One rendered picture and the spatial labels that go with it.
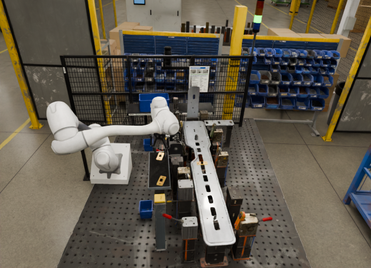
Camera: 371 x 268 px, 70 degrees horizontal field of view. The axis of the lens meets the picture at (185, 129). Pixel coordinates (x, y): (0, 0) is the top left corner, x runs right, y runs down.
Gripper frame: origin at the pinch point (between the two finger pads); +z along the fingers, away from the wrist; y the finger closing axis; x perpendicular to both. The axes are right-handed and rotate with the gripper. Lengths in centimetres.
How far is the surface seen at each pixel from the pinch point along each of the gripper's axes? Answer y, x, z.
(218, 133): 39, 61, 17
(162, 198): 10.6, -38.1, 4.0
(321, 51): 172, 265, -12
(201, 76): 15, 119, -13
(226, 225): 49, -37, 20
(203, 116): 22, 89, 17
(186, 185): 22.4, -19.3, 9.0
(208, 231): 40, -43, 20
